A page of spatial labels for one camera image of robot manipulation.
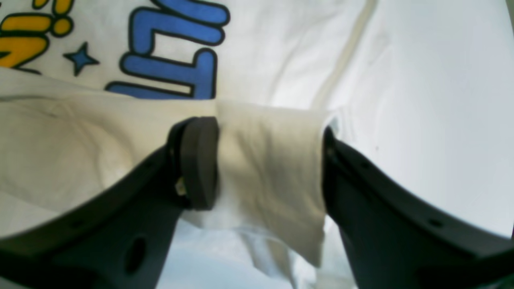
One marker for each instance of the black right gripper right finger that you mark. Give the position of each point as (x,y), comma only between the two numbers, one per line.
(394,240)

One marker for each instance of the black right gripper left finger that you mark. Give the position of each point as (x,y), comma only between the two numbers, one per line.
(120,239)

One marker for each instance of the white printed T-shirt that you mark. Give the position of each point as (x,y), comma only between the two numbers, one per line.
(424,88)

